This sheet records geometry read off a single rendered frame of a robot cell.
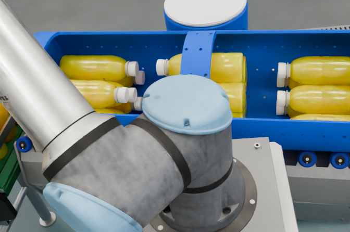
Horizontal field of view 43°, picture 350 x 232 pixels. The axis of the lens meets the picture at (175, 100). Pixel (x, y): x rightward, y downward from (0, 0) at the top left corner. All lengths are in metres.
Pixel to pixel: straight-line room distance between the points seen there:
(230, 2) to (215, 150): 0.97
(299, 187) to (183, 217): 0.54
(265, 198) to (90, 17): 2.95
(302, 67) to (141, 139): 0.63
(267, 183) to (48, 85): 0.40
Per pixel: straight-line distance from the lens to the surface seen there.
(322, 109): 1.10
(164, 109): 0.57
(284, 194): 0.84
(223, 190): 0.68
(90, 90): 1.10
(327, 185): 1.19
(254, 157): 0.80
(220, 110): 0.57
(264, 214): 0.74
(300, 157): 1.13
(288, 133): 1.00
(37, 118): 0.56
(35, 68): 0.57
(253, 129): 1.00
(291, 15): 3.30
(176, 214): 0.70
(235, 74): 1.03
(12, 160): 1.38
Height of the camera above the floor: 1.85
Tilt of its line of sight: 44 degrees down
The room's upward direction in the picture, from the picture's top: 10 degrees counter-clockwise
